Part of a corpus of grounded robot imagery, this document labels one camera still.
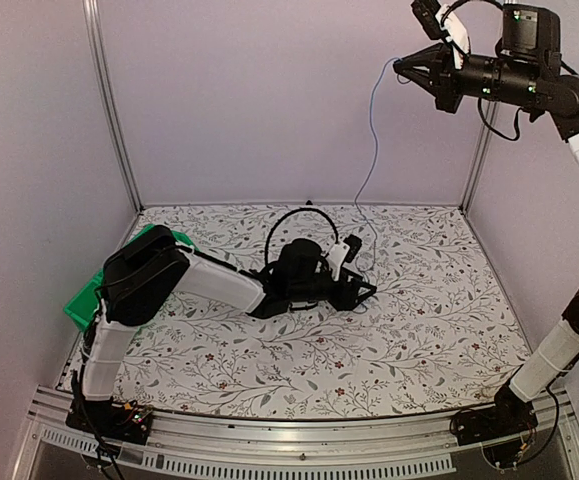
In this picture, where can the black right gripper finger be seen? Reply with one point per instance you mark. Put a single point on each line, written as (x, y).
(422, 59)
(429, 81)

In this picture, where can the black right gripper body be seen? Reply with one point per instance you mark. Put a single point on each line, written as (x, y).
(454, 92)

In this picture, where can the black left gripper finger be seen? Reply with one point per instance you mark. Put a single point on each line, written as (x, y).
(357, 281)
(361, 295)

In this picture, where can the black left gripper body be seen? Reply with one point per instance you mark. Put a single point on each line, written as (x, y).
(342, 300)

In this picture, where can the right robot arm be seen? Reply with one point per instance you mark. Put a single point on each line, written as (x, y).
(527, 205)

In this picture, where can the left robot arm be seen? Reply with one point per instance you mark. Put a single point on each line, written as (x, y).
(138, 279)

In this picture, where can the green plastic bin far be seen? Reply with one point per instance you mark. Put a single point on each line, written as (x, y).
(180, 237)

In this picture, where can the green plastic bin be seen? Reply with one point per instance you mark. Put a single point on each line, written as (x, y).
(180, 237)
(82, 307)

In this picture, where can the green plastic bin near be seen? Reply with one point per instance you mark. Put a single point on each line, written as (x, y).
(82, 307)

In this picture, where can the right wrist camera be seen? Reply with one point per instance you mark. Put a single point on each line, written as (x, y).
(429, 13)

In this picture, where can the aluminium frame right rear post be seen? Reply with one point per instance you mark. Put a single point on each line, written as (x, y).
(490, 112)

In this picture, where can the aluminium front rail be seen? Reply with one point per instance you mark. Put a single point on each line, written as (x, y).
(188, 446)

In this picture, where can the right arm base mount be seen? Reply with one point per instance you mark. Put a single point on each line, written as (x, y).
(494, 425)

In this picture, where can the aluminium frame rear bottom rail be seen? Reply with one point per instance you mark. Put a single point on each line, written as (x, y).
(299, 204)

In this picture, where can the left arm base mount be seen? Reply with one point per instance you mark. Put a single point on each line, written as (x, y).
(129, 422)

